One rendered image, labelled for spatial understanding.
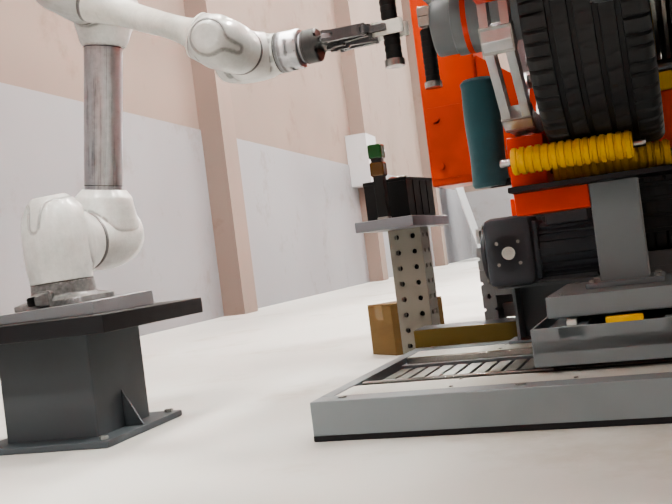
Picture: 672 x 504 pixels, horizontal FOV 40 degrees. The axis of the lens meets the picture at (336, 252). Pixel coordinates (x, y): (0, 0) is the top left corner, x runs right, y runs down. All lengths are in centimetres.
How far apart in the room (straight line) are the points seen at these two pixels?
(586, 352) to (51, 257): 125
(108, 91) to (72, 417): 84
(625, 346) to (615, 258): 26
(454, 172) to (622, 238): 69
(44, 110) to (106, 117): 345
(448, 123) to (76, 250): 105
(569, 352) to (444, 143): 92
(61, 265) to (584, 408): 126
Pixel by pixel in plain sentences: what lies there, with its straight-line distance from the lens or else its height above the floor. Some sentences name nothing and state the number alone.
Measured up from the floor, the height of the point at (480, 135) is 60.
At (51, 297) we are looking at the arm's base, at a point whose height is 35.
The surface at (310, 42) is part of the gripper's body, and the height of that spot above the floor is 83.
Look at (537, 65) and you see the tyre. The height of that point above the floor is 67.
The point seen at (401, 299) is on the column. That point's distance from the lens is 274.
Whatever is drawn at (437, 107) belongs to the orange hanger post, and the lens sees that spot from 258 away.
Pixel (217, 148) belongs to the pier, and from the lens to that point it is 783.
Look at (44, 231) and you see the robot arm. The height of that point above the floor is 51.
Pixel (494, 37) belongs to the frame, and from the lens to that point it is 186.
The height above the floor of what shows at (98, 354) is 20.
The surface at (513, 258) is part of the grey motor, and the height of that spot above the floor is 30.
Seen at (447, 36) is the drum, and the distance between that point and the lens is 210.
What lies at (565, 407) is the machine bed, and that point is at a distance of 171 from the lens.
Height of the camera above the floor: 35
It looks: 1 degrees up
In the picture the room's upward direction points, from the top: 7 degrees counter-clockwise
